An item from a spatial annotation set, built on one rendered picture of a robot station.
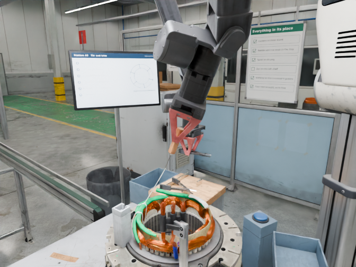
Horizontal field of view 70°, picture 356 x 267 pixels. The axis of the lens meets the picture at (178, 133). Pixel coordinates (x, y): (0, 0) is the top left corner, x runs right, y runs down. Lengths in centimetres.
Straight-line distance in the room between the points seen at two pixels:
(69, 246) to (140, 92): 92
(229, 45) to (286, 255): 53
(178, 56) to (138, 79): 117
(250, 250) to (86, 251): 63
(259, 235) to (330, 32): 57
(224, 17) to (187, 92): 15
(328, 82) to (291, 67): 197
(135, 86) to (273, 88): 159
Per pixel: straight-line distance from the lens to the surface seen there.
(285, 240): 77
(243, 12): 45
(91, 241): 120
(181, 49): 46
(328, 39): 79
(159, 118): 293
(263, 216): 85
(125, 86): 160
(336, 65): 75
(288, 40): 275
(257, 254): 87
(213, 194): 89
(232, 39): 45
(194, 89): 49
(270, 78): 279
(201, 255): 59
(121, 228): 60
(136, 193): 98
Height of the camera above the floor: 148
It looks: 15 degrees down
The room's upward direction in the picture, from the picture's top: straight up
